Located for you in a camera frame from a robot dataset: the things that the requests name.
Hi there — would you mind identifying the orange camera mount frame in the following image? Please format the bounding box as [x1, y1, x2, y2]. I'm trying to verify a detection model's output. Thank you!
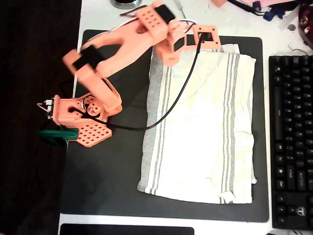
[192, 24, 222, 52]

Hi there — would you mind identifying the black keyboard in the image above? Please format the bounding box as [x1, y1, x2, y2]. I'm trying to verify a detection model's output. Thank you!
[268, 55, 313, 231]

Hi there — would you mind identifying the white striped towel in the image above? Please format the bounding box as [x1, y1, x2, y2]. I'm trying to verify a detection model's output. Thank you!
[136, 43, 258, 205]

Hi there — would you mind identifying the blue plastic object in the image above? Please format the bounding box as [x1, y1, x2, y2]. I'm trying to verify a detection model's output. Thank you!
[253, 1, 286, 22]

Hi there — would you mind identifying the black pen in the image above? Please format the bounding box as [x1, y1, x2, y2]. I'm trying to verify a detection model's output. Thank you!
[227, 0, 265, 16]

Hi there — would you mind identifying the black camera cable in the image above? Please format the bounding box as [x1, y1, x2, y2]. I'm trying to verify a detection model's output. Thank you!
[80, 33, 207, 130]

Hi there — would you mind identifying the small controller board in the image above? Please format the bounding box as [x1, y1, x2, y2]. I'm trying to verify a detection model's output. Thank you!
[36, 97, 55, 120]

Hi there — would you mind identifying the dark red bowl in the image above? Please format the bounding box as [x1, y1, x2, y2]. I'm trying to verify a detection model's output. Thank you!
[297, 3, 313, 47]

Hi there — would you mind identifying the white paper strip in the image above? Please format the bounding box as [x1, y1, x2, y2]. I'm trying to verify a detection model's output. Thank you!
[278, 6, 300, 31]

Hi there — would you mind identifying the small screwdriver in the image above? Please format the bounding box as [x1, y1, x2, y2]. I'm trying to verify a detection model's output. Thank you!
[174, 0, 187, 19]

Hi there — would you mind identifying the green table clamp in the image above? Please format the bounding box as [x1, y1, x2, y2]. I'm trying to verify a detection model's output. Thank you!
[38, 128, 79, 148]

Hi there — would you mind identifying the black desk mat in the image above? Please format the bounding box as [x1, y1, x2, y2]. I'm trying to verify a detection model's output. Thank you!
[59, 29, 269, 223]

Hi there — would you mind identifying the round metal object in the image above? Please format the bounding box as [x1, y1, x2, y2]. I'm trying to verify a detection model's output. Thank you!
[110, 0, 142, 10]

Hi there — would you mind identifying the black flat slab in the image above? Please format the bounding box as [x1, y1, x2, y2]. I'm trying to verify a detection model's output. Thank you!
[60, 223, 195, 235]

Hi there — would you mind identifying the pink paper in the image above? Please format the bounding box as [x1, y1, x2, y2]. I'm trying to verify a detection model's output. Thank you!
[244, 0, 298, 7]

